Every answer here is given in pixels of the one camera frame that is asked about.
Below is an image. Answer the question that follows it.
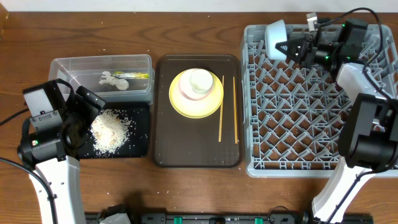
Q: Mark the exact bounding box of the light blue bowl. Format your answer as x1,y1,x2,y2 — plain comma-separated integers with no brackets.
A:
265,19,287,60

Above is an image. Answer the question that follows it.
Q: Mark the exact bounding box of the cooked rice pile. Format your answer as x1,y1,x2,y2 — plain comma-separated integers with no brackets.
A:
90,110,134,156

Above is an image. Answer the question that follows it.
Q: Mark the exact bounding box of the small white green cup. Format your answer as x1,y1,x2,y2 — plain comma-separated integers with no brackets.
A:
189,68,213,95

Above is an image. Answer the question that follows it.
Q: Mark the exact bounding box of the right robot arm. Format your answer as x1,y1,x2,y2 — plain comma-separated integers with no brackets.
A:
266,19,397,223

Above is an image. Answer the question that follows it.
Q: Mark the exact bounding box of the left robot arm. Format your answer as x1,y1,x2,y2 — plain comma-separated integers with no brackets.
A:
17,80,105,223

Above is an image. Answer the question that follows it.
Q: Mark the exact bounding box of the clear plastic waste bin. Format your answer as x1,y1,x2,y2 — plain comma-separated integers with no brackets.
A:
49,54,155,104

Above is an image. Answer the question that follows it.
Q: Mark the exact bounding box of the grey dishwasher rack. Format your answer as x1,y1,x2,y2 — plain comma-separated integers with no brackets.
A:
239,24,398,179

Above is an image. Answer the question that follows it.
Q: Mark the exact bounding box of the black waste tray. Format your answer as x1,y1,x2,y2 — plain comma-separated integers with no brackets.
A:
79,102,150,159

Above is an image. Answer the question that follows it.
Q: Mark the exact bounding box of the crumpled white tissue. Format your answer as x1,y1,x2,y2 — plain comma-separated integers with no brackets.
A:
99,71,129,91

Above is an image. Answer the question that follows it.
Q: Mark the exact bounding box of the green yellow wrapper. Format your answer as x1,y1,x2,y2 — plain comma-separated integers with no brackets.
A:
111,71,149,80

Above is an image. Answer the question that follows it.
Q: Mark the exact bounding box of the right wooden chopstick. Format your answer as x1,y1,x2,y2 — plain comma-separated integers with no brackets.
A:
233,77,239,144

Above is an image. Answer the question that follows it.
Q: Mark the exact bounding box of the wooden chopstick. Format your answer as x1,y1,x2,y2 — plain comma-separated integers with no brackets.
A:
218,75,224,142
233,77,239,144

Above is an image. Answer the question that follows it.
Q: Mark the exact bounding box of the left wooden chopstick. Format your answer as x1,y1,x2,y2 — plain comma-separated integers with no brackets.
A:
218,75,224,142

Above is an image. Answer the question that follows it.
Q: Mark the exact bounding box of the pink bowl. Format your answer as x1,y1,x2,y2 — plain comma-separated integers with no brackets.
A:
178,68,214,101

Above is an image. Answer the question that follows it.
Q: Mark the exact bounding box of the yellow plate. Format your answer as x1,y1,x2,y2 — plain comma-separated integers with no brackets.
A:
169,70,224,118

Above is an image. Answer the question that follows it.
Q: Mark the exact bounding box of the dark brown serving tray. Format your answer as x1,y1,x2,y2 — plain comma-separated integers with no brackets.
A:
151,55,244,168

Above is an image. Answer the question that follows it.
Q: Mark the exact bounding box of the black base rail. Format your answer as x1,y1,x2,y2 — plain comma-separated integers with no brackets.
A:
85,205,374,224

